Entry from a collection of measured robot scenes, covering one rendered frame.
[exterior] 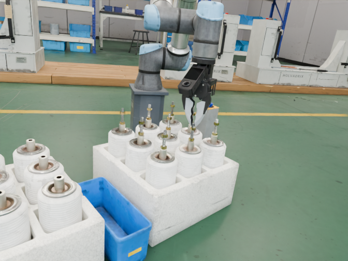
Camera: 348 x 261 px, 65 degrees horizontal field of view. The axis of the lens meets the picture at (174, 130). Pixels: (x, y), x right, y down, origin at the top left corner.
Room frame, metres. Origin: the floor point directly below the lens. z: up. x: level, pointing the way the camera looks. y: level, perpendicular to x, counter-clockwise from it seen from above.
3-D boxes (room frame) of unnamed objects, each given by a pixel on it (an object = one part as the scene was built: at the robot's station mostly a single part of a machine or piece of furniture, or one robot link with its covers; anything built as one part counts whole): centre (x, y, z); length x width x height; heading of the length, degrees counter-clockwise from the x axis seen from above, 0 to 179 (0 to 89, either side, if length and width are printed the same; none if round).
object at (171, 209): (0.92, 0.02, 0.09); 0.39 x 0.39 x 0.18; 43
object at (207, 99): (0.82, -0.08, 0.43); 0.05 x 0.02 x 0.09; 66
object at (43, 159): (0.63, 0.33, 0.26); 0.02 x 0.02 x 0.03
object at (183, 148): (0.83, -0.06, 0.25); 0.08 x 0.08 x 0.01
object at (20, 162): (0.71, 0.41, 0.16); 0.10 x 0.10 x 0.18
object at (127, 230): (0.68, 0.17, 0.06); 0.30 x 0.11 x 0.12; 42
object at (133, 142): (0.84, 0.11, 0.25); 0.08 x 0.08 x 0.01
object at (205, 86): (0.85, -0.07, 0.49); 0.09 x 0.08 x 0.12; 156
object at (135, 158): (0.84, 0.11, 0.16); 0.10 x 0.10 x 0.18
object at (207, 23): (0.85, -0.07, 0.65); 0.09 x 0.08 x 0.11; 9
